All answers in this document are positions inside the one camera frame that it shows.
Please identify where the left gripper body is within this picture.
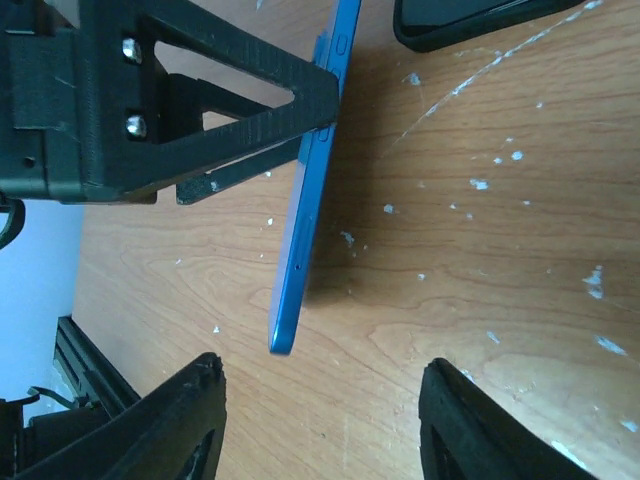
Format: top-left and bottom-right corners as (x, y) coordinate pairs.
(1, 1), (90, 205)

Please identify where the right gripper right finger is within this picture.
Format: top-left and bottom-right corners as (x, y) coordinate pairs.
(419, 358), (594, 480)

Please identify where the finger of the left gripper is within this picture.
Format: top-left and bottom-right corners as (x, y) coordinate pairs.
(167, 73), (301, 205)
(79, 1), (339, 198)

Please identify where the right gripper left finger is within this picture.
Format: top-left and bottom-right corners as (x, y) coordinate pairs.
(14, 352), (227, 479)

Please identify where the blue phone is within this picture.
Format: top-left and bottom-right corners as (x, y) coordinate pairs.
(268, 0), (361, 355)

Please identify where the black phone case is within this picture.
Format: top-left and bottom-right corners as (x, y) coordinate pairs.
(393, 0), (580, 53)

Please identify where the black phone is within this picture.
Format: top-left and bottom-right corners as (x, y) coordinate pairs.
(397, 0), (524, 29)

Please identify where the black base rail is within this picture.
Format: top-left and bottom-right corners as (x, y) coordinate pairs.
(54, 316), (141, 418)

